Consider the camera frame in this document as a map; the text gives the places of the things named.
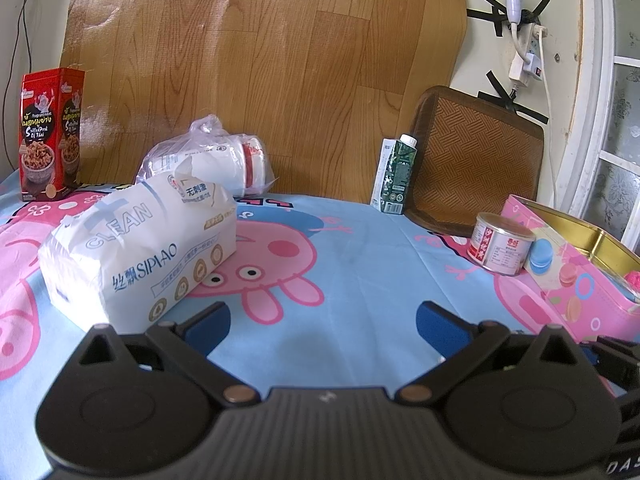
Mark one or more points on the cartoon pig printed bedsheet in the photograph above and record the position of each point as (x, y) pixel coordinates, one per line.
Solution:
(340, 285)

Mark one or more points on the red snack box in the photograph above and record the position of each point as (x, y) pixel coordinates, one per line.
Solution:
(50, 135)

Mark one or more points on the pink biscuit tin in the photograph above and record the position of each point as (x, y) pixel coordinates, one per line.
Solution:
(565, 270)

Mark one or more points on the white window frame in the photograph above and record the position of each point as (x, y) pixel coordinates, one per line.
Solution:
(590, 110)

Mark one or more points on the green drink carton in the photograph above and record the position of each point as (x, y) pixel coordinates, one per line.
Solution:
(397, 175)

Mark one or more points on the round food can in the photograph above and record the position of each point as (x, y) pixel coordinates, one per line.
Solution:
(500, 247)

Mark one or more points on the white power strip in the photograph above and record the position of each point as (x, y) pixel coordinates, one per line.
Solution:
(527, 57)

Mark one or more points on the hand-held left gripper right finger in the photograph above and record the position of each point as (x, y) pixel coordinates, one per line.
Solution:
(436, 325)

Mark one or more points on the white tissue pack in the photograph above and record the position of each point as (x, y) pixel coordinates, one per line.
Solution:
(135, 250)

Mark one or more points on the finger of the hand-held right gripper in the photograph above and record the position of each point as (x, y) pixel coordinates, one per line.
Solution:
(617, 365)

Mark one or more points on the black tape strips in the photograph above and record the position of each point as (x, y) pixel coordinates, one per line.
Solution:
(500, 15)

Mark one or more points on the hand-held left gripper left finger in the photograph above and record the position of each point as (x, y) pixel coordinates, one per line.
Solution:
(210, 324)

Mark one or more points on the plastic bag of paper cups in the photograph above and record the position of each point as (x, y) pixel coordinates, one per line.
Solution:
(215, 165)

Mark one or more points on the pink knitted scrubber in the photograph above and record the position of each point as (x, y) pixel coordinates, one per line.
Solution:
(634, 284)

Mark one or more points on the wood-pattern sheet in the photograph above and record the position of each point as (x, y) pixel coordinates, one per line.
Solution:
(275, 60)

